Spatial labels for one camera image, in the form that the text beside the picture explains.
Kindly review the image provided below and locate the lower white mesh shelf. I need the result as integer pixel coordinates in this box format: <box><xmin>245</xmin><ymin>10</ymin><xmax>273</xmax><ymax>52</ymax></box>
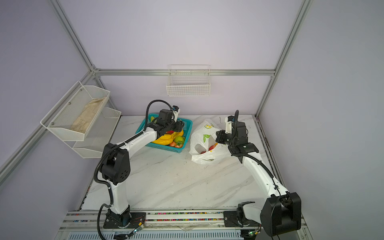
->
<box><xmin>65</xmin><ymin>107</ymin><xmax>121</xmax><ymax>159</ymax></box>

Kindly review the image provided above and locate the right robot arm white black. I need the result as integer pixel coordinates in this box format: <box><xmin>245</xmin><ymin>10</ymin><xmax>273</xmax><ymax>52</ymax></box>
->
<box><xmin>216</xmin><ymin>116</ymin><xmax>302</xmax><ymax>237</ymax></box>

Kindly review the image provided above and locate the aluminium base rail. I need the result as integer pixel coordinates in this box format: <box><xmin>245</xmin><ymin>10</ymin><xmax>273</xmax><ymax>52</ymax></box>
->
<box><xmin>53</xmin><ymin>208</ymin><xmax>314</xmax><ymax>240</ymax></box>

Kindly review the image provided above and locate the white mesh shelf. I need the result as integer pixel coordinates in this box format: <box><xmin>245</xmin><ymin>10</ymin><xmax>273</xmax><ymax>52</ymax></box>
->
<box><xmin>40</xmin><ymin>81</ymin><xmax>110</xmax><ymax>142</ymax></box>
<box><xmin>65</xmin><ymin>107</ymin><xmax>121</xmax><ymax>159</ymax></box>

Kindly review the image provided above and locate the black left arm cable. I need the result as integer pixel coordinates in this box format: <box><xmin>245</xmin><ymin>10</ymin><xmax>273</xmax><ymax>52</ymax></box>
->
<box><xmin>93</xmin><ymin>99</ymin><xmax>175</xmax><ymax>240</ymax></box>

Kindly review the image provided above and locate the white lemon print plastic bag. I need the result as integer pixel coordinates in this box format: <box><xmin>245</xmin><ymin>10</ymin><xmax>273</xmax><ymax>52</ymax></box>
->
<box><xmin>189</xmin><ymin>119</ymin><xmax>231</xmax><ymax>165</ymax></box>

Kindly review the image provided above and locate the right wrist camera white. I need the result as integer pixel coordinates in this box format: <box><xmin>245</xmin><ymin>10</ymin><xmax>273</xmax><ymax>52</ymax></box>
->
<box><xmin>225</xmin><ymin>116</ymin><xmax>235</xmax><ymax>134</ymax></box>

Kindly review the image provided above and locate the white wire wall basket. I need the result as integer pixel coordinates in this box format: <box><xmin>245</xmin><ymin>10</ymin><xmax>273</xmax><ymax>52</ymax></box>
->
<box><xmin>166</xmin><ymin>65</ymin><xmax>211</xmax><ymax>97</ymax></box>

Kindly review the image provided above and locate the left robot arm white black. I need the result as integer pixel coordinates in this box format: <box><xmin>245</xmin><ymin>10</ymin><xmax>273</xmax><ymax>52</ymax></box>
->
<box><xmin>94</xmin><ymin>106</ymin><xmax>184</xmax><ymax>228</ymax></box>

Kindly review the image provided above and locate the beige cloth in shelf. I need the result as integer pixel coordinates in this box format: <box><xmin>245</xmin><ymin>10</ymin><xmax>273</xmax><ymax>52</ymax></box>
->
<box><xmin>70</xmin><ymin>97</ymin><xmax>106</xmax><ymax>134</ymax></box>

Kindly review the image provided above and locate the upper white mesh shelf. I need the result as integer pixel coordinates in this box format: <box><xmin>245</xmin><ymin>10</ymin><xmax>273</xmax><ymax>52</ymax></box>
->
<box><xmin>40</xmin><ymin>81</ymin><xmax>110</xmax><ymax>142</ymax></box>

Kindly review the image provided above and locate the yellow fake banana bunch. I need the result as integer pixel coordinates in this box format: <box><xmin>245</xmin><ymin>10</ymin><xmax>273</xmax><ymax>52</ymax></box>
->
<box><xmin>152</xmin><ymin>130</ymin><xmax>184</xmax><ymax>146</ymax></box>

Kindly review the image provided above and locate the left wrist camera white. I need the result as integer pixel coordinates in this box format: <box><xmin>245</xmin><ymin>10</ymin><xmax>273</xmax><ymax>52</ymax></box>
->
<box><xmin>173</xmin><ymin>109</ymin><xmax>180</xmax><ymax>122</ymax></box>

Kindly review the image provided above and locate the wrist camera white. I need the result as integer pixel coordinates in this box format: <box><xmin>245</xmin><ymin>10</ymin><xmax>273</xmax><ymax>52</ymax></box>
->
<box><xmin>225</xmin><ymin>116</ymin><xmax>235</xmax><ymax>134</ymax></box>
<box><xmin>173</xmin><ymin>109</ymin><xmax>180</xmax><ymax>122</ymax></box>

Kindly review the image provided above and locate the teal plastic basket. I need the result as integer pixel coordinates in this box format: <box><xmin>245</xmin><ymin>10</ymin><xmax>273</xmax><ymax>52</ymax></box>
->
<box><xmin>135</xmin><ymin>114</ymin><xmax>193</xmax><ymax>153</ymax></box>

